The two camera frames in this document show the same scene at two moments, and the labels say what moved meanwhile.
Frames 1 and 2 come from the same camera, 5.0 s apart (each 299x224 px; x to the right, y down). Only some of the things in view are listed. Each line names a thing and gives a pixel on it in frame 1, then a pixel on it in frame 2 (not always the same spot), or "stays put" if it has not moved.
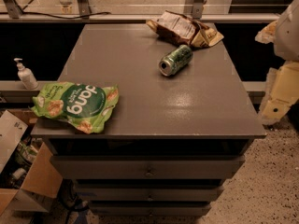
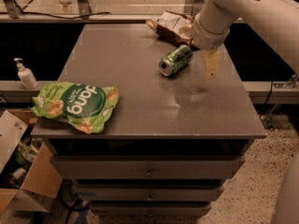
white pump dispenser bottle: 26,76 stays put
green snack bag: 86,108 stays put
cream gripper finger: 267,35 -> 187,31
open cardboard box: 30,176 stays put
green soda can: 176,61 stays put
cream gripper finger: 282,91 -> 211,61
